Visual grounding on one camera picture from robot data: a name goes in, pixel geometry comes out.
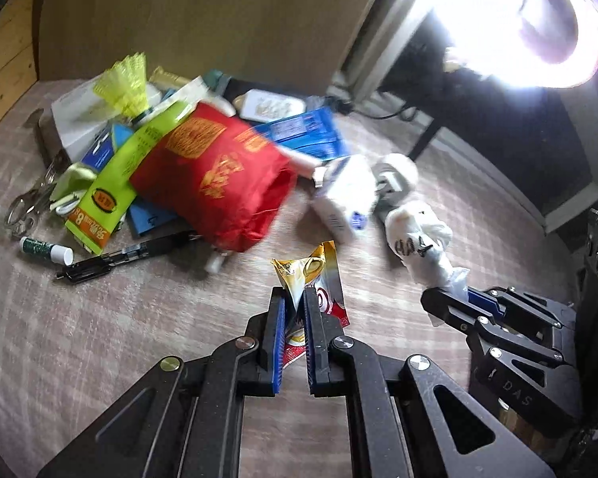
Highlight white power adapter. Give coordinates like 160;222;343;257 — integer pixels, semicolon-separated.
372;152;419;207

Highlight metal scissors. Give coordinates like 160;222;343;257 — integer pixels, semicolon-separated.
4;150;70;239

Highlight green yellow packet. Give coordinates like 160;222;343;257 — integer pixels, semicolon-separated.
65;102;193;255

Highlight ring light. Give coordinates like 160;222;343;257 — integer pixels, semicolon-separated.
430;0;598;88

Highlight gold red snack wrapper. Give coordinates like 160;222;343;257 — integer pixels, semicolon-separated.
271;241;350;368

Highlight wooden cabinet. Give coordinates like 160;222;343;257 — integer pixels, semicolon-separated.
38;0;375;94

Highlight white paper box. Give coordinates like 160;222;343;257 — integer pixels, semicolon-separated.
39;78;116;162

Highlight yellow green shuttlecock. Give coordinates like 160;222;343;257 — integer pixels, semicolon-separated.
92;53;149;119

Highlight blue card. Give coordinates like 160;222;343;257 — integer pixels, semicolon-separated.
126;196;178;239

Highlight black pen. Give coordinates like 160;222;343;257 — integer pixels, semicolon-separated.
56;230;201;284

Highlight small green white tube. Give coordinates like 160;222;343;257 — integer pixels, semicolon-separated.
19;236;74;266

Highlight white plastic bag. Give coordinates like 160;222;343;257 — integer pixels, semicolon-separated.
384;199;470;301

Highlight red fabric bag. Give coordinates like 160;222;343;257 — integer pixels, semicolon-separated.
130;102;297;253

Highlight white tissue packet blue logo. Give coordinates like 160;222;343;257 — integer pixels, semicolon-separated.
311;154;378;244

